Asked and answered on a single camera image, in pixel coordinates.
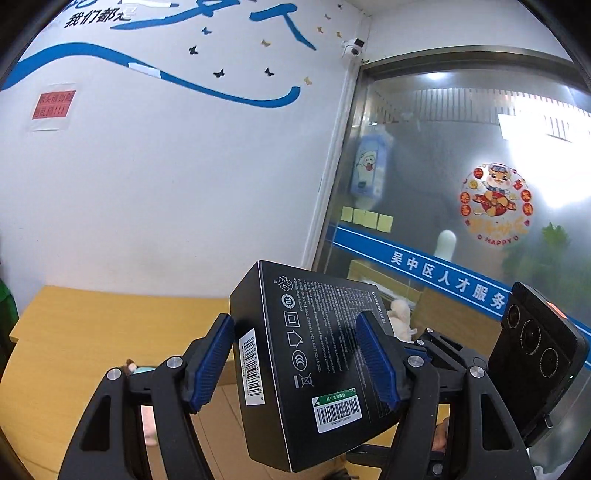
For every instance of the white security camera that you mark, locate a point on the white security camera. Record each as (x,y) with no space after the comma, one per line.
(352,48)

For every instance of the green plant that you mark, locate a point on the green plant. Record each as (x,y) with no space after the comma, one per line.
(554,240)

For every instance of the butterfly wall decals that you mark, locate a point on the butterfly wall decals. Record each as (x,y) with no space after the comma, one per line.
(267,71)

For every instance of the wooden desk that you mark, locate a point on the wooden desk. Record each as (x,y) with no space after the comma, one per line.
(92,332)

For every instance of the white rounded bottle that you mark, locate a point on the white rounded bottle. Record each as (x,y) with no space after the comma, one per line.
(446,244)

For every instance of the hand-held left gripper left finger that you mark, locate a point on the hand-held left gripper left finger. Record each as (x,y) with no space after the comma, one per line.
(213,364)

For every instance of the blue window banner strip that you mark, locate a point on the blue window banner strip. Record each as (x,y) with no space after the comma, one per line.
(369,245)

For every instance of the blue bear poster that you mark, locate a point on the blue bear poster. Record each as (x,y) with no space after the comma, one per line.
(370,166)

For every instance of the white plush toy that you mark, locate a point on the white plush toy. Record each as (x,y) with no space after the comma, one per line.
(399,318)

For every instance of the round festive window sticker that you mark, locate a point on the round festive window sticker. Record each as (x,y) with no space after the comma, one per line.
(496,203)

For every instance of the red paper notice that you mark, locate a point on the red paper notice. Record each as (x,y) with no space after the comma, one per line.
(53,108)

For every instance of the small brown toy figure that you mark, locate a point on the small brown toy figure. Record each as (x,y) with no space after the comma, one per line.
(130,367)

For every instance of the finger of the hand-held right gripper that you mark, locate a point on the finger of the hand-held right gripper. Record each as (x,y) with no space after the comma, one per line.
(450,347)

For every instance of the black cardboard box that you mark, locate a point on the black cardboard box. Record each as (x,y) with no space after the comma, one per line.
(300,350)

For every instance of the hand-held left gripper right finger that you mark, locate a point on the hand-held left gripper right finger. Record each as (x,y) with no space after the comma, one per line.
(379,367)

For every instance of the blue wall lettering decal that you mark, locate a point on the blue wall lettering decal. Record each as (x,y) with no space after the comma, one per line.
(69,49)

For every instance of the yellow sticky note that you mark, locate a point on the yellow sticky note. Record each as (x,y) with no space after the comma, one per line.
(347,214)
(371,218)
(384,222)
(359,217)

